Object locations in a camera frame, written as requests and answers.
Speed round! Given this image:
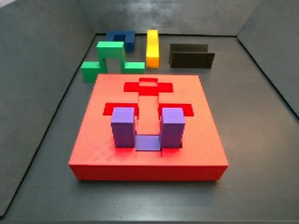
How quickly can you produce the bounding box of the blue U-shaped block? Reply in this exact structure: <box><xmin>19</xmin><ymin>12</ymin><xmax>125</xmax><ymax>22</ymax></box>
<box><xmin>104</xmin><ymin>31</ymin><xmax>136</xmax><ymax>52</ymax></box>

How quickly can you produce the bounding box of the red fixture base block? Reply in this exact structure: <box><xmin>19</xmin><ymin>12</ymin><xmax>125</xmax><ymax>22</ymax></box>
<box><xmin>69</xmin><ymin>74</ymin><xmax>229</xmax><ymax>181</ymax></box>

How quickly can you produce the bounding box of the purple U-shaped block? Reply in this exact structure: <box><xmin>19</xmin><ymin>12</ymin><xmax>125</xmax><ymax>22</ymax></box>
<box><xmin>110</xmin><ymin>107</ymin><xmax>185</xmax><ymax>151</ymax></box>

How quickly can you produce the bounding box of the green arch-shaped block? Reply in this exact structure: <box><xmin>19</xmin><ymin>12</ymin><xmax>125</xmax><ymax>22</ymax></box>
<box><xmin>80</xmin><ymin>41</ymin><xmax>145</xmax><ymax>83</ymax></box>

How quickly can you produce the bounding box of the yellow long bar block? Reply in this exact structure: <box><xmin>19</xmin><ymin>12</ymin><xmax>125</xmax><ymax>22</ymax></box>
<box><xmin>145</xmin><ymin>30</ymin><xmax>160</xmax><ymax>68</ymax></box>

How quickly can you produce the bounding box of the black L-shaped fixture bracket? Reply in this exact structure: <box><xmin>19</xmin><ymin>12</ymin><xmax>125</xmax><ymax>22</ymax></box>
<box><xmin>169</xmin><ymin>44</ymin><xmax>214</xmax><ymax>69</ymax></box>

